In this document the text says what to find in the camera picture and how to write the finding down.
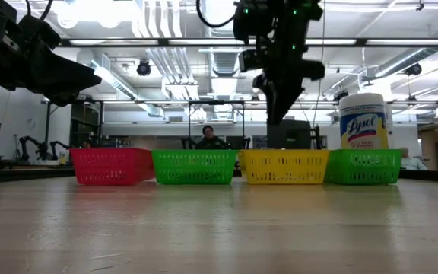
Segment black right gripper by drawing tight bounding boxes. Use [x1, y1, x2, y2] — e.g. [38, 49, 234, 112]
[238, 41, 325, 125]

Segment yellow plastic slotted basket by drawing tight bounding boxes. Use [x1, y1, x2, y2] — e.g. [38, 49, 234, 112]
[236, 148, 330, 186]

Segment Lysol wipes canister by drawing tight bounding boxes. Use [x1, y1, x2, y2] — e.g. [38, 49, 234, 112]
[338, 92, 390, 150]

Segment red plastic slotted basket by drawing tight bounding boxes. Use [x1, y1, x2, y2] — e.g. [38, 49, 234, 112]
[69, 147, 156, 186]

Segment green plastic slotted basket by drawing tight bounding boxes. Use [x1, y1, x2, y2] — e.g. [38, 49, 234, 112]
[323, 148, 403, 186]
[151, 148, 240, 186]

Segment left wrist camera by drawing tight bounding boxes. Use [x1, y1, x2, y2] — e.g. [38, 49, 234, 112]
[17, 14, 62, 51]

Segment black hanging camera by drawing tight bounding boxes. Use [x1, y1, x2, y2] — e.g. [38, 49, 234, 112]
[404, 62, 423, 77]
[135, 59, 152, 77]

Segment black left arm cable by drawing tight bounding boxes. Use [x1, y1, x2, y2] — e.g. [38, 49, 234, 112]
[24, 0, 55, 22]

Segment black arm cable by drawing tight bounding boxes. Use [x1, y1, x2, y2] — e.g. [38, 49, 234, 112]
[195, 0, 239, 29]
[24, 0, 55, 22]

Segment black workstation frame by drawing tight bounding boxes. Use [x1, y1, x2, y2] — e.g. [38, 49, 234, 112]
[42, 98, 341, 150]

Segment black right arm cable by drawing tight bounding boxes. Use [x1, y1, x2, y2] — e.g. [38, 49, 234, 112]
[195, 0, 239, 29]

